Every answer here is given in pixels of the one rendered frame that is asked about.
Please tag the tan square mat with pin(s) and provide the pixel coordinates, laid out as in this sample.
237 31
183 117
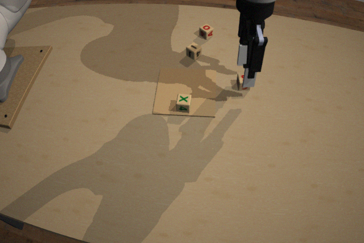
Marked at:
200 83

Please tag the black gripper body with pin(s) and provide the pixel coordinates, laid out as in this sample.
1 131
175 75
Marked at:
256 12

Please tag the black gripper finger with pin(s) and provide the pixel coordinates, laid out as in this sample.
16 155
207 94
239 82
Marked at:
242 52
255 53

